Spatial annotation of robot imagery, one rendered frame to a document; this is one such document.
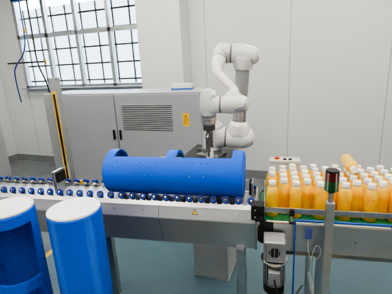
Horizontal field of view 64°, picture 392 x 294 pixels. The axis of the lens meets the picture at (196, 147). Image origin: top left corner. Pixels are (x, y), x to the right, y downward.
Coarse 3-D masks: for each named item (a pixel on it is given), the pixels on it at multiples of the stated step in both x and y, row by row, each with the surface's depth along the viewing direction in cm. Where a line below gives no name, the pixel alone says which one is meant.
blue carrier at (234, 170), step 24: (120, 168) 194; (144, 168) 191; (168, 168) 187; (192, 168) 184; (216, 168) 181; (240, 168) 178; (168, 192) 194; (192, 192) 190; (216, 192) 185; (240, 192) 182
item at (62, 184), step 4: (60, 168) 223; (52, 172) 216; (56, 172) 217; (60, 172) 219; (64, 172) 223; (52, 176) 216; (56, 176) 217; (60, 176) 219; (64, 176) 223; (56, 180) 217; (60, 180) 219; (64, 180) 226; (56, 184) 218; (60, 184) 222; (64, 184) 226; (56, 188) 219; (64, 188) 226; (56, 192) 220
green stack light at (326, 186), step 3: (324, 180) 145; (324, 183) 145; (327, 183) 143; (330, 183) 142; (333, 183) 142; (336, 183) 142; (324, 186) 146; (327, 186) 144; (330, 186) 143; (333, 186) 142; (336, 186) 142; (324, 189) 146; (327, 189) 144; (330, 189) 143; (333, 189) 143; (336, 189) 143; (333, 192) 143
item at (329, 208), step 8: (328, 208) 147; (328, 216) 148; (328, 224) 149; (328, 232) 150; (328, 240) 151; (328, 248) 152; (328, 256) 153; (328, 264) 154; (328, 272) 156; (320, 280) 161; (328, 280) 157; (320, 288) 161; (328, 288) 158
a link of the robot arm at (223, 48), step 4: (220, 44) 223; (224, 44) 222; (228, 44) 220; (216, 48) 220; (220, 48) 219; (224, 48) 218; (228, 48) 218; (216, 52) 217; (220, 52) 217; (224, 52) 218; (228, 52) 218; (212, 56) 219; (228, 56) 218; (228, 60) 221
